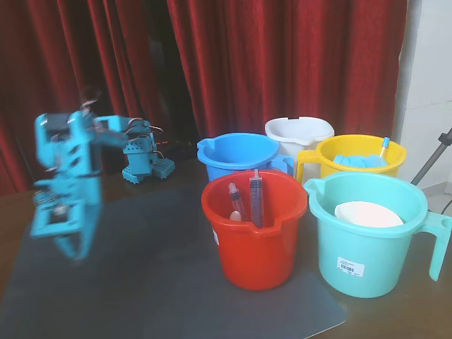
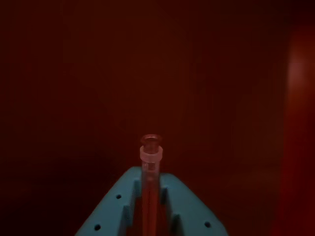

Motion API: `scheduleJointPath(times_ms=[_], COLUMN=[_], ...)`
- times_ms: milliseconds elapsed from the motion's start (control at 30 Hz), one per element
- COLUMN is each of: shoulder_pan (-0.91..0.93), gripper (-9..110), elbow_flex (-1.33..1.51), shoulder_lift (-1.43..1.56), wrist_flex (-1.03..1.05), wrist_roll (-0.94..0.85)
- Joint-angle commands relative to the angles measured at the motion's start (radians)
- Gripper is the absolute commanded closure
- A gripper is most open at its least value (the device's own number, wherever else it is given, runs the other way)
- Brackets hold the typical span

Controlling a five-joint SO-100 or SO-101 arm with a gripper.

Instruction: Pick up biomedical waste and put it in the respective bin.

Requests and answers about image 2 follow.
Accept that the slim clear plastic tube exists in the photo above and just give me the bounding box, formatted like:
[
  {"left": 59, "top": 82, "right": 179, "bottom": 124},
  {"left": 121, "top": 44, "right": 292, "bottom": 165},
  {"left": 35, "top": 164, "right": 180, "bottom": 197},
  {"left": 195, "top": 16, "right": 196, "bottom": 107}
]
[{"left": 139, "top": 134, "right": 164, "bottom": 236}]

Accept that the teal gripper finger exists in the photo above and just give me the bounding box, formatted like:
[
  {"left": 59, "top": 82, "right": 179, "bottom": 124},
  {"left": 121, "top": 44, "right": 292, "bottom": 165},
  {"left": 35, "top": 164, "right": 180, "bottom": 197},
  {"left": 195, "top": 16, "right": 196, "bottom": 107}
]
[
  {"left": 159, "top": 173, "right": 227, "bottom": 236},
  {"left": 75, "top": 166, "right": 144, "bottom": 236}
]

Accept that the red plastic bucket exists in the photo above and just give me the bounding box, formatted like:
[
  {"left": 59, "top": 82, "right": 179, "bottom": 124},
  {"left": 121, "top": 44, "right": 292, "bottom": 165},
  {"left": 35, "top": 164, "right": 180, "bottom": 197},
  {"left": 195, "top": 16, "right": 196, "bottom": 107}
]
[{"left": 0, "top": 0, "right": 315, "bottom": 236}]

